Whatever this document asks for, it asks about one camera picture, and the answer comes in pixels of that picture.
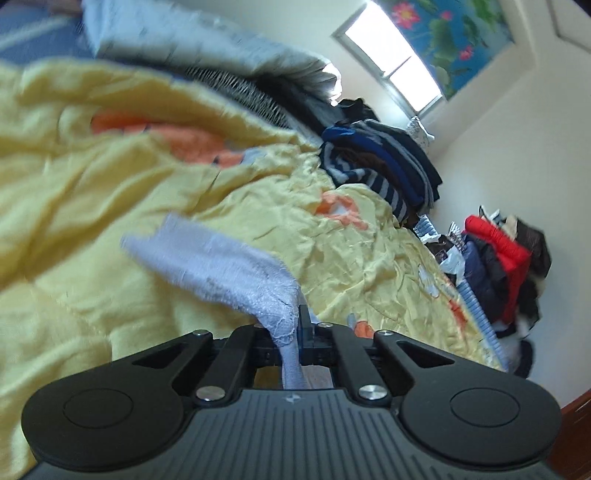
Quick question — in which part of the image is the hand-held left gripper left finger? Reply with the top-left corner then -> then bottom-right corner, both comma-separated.
111,324 -> 281,408

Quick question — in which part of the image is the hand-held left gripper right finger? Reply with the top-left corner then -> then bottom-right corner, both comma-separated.
298,305 -> 444,406

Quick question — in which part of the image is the small lavender garment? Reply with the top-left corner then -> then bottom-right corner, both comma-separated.
121,212 -> 315,391

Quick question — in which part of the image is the pile of striped dark clothes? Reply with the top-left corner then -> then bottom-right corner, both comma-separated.
318,119 -> 445,223

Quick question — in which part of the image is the white plastic bag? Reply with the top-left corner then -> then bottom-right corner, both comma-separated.
434,249 -> 464,280

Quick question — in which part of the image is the light blue knit blanket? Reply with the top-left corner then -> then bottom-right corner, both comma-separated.
414,217 -> 505,371

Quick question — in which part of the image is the navy jacket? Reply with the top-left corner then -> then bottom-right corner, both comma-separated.
461,234 -> 509,320

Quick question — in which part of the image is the red jacket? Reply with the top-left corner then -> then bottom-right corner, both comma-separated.
464,215 -> 533,325

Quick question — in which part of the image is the yellow printed blanket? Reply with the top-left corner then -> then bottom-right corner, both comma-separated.
0,60 -> 505,476

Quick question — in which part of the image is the black garment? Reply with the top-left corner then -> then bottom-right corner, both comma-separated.
259,78 -> 394,136

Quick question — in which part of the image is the white patterned pillow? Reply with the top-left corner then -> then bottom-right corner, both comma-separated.
405,115 -> 437,151

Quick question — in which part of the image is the dark brown garment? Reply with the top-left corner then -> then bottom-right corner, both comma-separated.
512,219 -> 553,280

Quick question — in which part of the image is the black white striped cloth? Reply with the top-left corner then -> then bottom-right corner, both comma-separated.
184,66 -> 298,132

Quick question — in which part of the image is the wooden door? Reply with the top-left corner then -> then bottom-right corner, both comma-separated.
558,387 -> 591,480

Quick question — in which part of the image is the window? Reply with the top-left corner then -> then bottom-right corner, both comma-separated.
331,0 -> 445,115

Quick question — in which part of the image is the light grey quilt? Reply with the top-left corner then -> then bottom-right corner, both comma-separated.
82,0 -> 343,106

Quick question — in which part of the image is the floral lotus curtain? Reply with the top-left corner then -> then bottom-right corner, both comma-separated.
373,0 -> 516,100

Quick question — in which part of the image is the blue bedsheet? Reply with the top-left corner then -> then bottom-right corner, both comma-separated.
0,0 -> 95,66

